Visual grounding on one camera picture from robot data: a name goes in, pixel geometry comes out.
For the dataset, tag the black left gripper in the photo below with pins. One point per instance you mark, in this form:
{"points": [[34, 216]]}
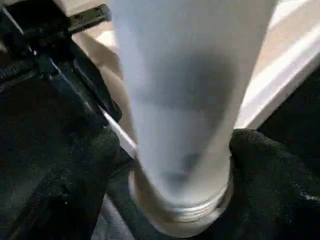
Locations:
{"points": [[37, 30]]}

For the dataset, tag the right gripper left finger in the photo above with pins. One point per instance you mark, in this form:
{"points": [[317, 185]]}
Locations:
{"points": [[70, 187]]}

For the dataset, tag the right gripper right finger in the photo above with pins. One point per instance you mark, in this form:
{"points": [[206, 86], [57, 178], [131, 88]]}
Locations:
{"points": [[275, 190]]}

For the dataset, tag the white plastic table leg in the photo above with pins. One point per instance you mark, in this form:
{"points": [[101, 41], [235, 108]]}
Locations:
{"points": [[187, 87]]}

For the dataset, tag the white plastic table top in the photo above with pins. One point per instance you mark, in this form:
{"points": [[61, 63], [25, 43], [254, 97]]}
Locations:
{"points": [[287, 50]]}

